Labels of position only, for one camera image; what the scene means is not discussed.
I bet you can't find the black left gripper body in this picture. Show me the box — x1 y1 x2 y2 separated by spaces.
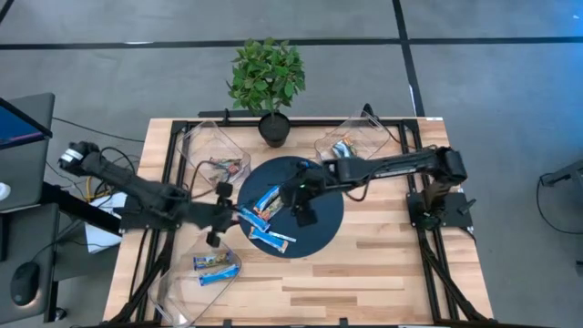
189 180 236 248

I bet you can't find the grey side desk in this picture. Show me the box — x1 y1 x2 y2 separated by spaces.
0 92 61 325

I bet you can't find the black floor cable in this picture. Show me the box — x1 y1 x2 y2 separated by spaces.
51 116 147 145

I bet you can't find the green blue granola bar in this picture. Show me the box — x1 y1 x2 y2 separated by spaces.
192 251 234 272

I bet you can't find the white paper sheet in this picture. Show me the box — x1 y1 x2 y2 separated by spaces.
84 190 128 254

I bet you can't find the black computer mouse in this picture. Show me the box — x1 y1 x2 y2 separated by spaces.
9 261 41 307

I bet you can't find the black power cable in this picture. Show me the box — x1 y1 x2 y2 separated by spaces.
362 103 438 154

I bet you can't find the round dark blue plate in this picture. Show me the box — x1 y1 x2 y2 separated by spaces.
237 155 345 260

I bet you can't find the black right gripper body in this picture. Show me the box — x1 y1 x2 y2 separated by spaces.
290 175 321 229

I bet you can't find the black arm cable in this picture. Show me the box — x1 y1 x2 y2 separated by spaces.
343 167 380 203
97 145 230 201

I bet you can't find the green plant in black pot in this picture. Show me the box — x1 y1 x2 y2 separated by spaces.
226 36 307 149

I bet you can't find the black desk support bar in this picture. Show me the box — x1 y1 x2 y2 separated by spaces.
39 180 124 236

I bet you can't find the yellow cable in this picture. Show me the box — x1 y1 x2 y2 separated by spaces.
86 161 122 201

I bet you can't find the clear plastic bin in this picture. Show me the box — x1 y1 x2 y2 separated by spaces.
313 111 393 165
176 118 254 192
148 234 245 328

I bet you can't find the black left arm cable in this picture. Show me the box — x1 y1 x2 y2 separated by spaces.
97 145 230 201

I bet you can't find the thin white wrapper strip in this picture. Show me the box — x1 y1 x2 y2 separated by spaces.
268 231 298 244

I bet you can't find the black stand leg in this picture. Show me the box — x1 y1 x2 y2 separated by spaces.
539 158 583 205

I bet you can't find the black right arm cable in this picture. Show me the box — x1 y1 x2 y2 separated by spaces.
343 167 380 203

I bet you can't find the laptop with blue screen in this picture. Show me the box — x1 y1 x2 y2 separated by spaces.
0 96 54 151

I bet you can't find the multicolour granola bar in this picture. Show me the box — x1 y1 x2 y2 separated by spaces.
211 164 243 182
207 158 242 169

